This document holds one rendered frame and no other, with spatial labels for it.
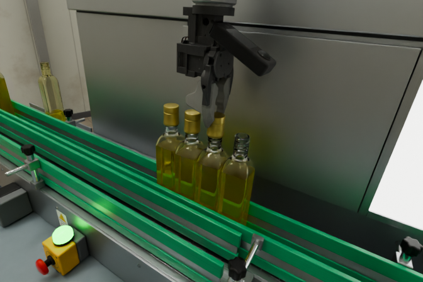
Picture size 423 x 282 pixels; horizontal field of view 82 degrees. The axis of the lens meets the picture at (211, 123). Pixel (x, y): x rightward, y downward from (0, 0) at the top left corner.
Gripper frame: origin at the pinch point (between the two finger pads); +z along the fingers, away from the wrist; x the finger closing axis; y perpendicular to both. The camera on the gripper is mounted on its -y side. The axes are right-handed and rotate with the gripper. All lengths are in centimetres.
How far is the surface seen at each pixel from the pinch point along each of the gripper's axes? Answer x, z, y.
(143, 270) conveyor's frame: 15.3, 31.4, 6.5
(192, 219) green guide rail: 6.1, 21.6, 0.6
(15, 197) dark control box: 18, 33, 54
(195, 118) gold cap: 0.8, 0.7, 4.3
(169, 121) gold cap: 1.1, 3.2, 10.8
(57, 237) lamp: 20.2, 31.1, 28.9
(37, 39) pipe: -103, 16, 271
